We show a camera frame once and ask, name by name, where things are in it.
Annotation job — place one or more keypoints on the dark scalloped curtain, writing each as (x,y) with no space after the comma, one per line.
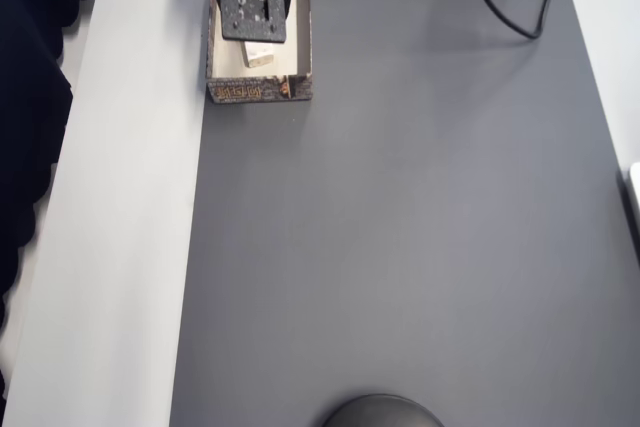
(25,97)

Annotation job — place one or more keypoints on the printed cardboard box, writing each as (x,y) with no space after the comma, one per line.
(300,47)

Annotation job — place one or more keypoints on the black round dome object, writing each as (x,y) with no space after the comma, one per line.
(382,412)

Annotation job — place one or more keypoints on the small white block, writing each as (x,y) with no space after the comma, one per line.
(257,54)

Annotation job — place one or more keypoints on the grey desk mat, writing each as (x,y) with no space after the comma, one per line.
(400,222)

